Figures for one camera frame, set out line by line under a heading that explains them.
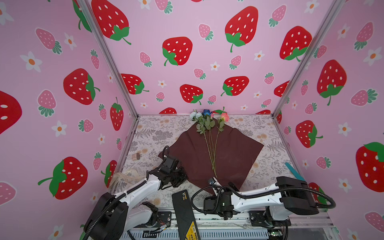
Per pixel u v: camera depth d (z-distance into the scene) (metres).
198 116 1.15
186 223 0.71
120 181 0.88
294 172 0.91
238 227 0.72
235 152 0.99
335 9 0.70
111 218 0.40
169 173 0.67
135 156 0.95
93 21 0.72
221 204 0.55
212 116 1.16
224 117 1.15
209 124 1.10
